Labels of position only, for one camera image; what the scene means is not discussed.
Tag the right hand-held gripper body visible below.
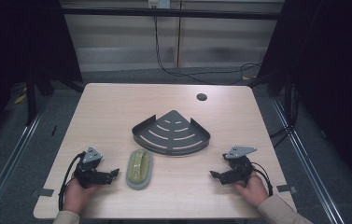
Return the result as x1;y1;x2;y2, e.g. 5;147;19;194
220;146;258;188

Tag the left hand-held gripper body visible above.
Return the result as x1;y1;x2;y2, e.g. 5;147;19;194
73;146;113;189

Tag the green soap bar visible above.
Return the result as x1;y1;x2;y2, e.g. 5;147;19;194
128;149;151;184

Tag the black metal corner shelf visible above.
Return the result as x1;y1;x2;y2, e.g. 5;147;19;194
132;109;212;157

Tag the person's right hand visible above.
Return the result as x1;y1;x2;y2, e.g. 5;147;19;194
232;171;271;209

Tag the person's left hand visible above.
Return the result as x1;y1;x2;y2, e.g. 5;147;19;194
63;178;101;217

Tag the grey tape strip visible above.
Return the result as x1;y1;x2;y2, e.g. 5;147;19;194
31;188;55;198
275;184;298;194

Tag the black metal stand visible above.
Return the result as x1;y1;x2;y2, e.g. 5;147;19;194
24;73;38;127
266;71;299;148

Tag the black curtain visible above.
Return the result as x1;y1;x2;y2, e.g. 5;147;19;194
251;0;352;195
0;0;84;157

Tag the black horizontal bar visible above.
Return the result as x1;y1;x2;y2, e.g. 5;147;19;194
61;7;283;21

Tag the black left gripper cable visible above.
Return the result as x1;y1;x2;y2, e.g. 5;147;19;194
58;151;87;212

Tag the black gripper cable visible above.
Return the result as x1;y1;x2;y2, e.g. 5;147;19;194
58;151;87;212
249;161;275;198

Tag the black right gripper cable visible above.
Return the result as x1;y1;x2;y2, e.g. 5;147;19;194
249;161;275;198

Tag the metal floor rail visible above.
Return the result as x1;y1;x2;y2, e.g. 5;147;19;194
270;98;347;224
0;98;53;224

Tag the black floor cable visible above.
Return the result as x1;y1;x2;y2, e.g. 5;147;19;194
152;14;263;86

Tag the white wall socket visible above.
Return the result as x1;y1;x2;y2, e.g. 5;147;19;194
148;0;172;9

